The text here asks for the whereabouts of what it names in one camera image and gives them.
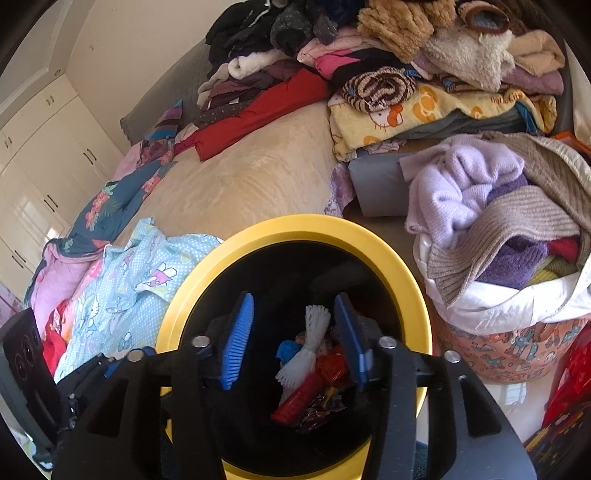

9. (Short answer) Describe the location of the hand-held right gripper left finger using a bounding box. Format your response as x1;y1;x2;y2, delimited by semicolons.
51;292;256;480

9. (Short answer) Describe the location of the light blue cartoon blanket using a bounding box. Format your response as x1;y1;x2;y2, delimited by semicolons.
55;217;225;384

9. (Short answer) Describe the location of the blue glove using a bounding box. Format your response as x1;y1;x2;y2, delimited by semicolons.
276;340;301;365

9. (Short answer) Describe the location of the bed with beige sheet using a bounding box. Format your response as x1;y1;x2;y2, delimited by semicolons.
139;97;352;245

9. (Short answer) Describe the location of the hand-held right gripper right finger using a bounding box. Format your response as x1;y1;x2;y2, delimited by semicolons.
333;292;539;480

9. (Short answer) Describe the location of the mauve garment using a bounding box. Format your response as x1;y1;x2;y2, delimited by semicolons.
503;69;564;95

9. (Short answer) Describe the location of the yellow rimmed black trash bin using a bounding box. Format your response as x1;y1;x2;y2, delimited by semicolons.
156;215;434;480

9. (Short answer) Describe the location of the blue floral quilt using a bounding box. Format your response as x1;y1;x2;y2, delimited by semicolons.
23;159;178;319

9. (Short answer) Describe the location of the yellow cartoon blanket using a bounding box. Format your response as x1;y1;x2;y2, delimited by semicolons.
329;85;559;162

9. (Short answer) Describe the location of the red patterned bag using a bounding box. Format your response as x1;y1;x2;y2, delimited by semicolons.
526;337;591;480

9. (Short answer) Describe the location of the pink patterned laundry basket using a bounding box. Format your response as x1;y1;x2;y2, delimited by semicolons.
413;231;591;384

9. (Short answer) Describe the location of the red padded garment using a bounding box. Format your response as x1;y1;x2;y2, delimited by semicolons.
174;69;333;161

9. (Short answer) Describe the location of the black jacket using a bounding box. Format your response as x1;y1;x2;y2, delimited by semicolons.
205;2;282;70

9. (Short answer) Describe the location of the dark dotted garment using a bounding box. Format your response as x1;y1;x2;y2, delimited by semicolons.
194;78;273;130

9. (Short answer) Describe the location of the tan fuzzy garment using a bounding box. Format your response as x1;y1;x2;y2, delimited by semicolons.
358;0;458;63

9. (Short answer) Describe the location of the large white foam net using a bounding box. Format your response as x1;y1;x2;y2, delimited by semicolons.
276;305;333;385

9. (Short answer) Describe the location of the grey padded headboard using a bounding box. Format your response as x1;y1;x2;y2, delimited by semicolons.
120;39;213;144

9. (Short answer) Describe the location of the beige fleece garment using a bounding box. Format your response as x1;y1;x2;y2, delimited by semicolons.
505;30;566;77

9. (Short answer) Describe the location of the purple knit garment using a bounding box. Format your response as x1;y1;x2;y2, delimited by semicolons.
482;173;550;291

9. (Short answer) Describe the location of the red snack wrapper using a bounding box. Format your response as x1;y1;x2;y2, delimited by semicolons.
271;373;324;426

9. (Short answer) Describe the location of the orange box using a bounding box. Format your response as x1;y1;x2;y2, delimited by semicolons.
551;131;591;153

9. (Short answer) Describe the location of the brown striped knit garment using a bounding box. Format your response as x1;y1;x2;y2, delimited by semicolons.
341;67;419;112

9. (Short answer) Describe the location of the white satin cloth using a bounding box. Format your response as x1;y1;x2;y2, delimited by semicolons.
413;231;591;337

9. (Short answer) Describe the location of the striped pillow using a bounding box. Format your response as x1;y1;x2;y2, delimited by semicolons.
141;99;185;160

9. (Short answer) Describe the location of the red knit garment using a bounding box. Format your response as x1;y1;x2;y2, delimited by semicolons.
547;235;580;264

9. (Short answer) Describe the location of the grey speckled sweater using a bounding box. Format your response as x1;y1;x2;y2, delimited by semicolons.
270;2;338;58

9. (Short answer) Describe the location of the lilac patterned cloth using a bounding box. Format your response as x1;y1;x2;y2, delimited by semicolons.
325;164;356;217

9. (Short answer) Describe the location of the white fleece garment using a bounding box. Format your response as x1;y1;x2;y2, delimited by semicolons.
228;48;287;79

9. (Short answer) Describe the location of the cream fleece garment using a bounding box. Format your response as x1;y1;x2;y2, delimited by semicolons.
422;23;515;90

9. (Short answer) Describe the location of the pink garment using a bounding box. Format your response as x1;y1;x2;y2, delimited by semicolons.
298;39;416;79

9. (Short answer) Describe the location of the shiny candy wrapper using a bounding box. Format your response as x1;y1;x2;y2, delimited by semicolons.
295;388;346;433

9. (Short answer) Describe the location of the lavender sweater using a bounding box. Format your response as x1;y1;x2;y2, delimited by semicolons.
399;135;529;252

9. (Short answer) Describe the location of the red cartoon garment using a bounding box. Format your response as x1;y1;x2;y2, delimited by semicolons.
41;300;70;365

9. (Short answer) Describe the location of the white wardrobe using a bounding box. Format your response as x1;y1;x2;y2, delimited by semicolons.
0;76;123;287

